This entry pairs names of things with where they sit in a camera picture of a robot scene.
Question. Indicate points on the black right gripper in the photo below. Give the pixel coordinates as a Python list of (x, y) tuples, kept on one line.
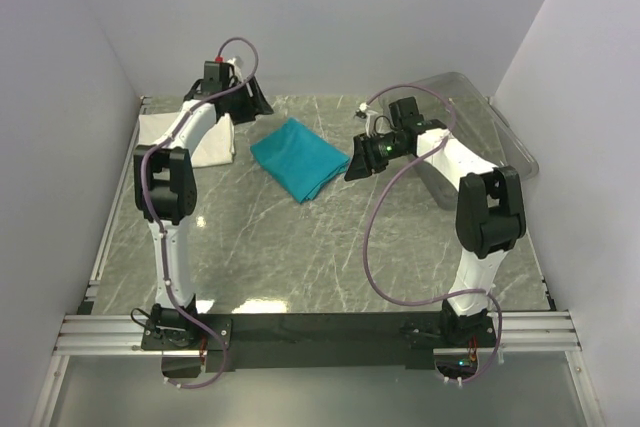
[(360, 166)]

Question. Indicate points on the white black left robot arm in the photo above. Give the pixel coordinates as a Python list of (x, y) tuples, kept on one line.
[(166, 190)]

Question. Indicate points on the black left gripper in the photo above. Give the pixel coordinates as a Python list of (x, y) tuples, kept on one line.
[(256, 106)]

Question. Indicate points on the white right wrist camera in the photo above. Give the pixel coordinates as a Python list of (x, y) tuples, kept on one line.
[(369, 116)]

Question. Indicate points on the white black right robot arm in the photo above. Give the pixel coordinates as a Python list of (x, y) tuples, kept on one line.
[(489, 214)]

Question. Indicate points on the folded white t-shirt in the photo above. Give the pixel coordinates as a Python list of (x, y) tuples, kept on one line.
[(216, 147)]

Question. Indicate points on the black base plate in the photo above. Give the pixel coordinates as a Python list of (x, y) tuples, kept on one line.
[(247, 355)]

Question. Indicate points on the aluminium front rail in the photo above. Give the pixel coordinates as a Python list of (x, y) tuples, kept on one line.
[(512, 331)]

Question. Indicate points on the teal t-shirt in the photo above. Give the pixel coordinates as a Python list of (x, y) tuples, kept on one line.
[(299, 160)]

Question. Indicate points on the clear plastic bin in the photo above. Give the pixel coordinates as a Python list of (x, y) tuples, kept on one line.
[(479, 125)]

